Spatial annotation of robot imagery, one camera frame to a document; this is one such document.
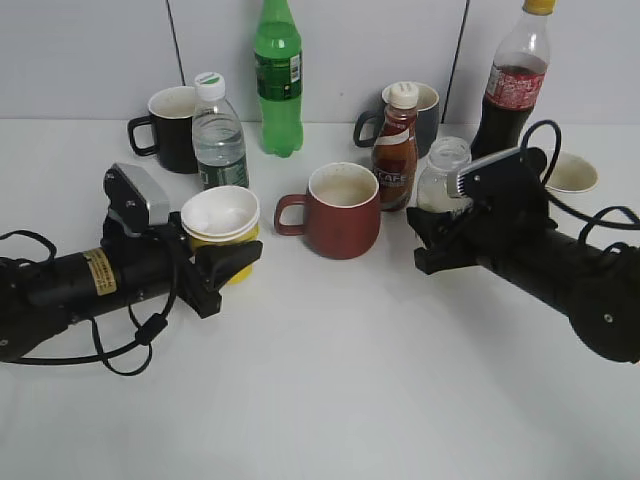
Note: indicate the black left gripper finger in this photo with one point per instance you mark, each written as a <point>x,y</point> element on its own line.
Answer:
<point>223,264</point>

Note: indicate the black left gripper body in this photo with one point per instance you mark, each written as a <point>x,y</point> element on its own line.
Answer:
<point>145,267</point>

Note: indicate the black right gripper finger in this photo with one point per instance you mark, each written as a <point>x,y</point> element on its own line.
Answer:
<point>441,231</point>

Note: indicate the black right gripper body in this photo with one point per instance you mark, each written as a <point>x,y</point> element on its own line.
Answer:
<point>503,230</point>

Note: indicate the yellow paper cup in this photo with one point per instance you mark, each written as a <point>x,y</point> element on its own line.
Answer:
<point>221,216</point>

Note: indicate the milk bottle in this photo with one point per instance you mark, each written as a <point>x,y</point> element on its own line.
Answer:
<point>446,155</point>

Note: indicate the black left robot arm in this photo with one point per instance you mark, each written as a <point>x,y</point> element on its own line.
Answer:
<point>40,300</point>

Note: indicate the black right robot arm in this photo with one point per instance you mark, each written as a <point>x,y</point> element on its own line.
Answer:
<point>597,290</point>

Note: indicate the white ceramic mug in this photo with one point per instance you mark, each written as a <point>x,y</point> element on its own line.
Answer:
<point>572,174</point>

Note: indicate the brown coffee drink bottle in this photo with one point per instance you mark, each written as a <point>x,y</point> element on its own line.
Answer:
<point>394,154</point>

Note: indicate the red ceramic mug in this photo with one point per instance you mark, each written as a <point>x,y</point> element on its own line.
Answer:
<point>339,214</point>

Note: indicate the clear water bottle green label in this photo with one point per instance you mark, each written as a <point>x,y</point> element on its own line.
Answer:
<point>217,135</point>

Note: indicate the cola bottle yellow cap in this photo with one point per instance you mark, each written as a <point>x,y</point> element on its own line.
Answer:
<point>518,70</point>

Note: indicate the black ceramic mug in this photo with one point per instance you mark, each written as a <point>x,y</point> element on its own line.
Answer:
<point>169,114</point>

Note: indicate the green soda bottle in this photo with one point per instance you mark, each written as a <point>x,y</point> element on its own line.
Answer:
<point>279,77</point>

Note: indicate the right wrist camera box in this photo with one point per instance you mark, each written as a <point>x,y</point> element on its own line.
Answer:
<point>496,174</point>

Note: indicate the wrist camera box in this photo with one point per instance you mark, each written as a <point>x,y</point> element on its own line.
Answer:
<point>136,201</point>
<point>496,174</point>

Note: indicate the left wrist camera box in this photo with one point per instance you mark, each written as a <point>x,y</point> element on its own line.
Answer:
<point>136,201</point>

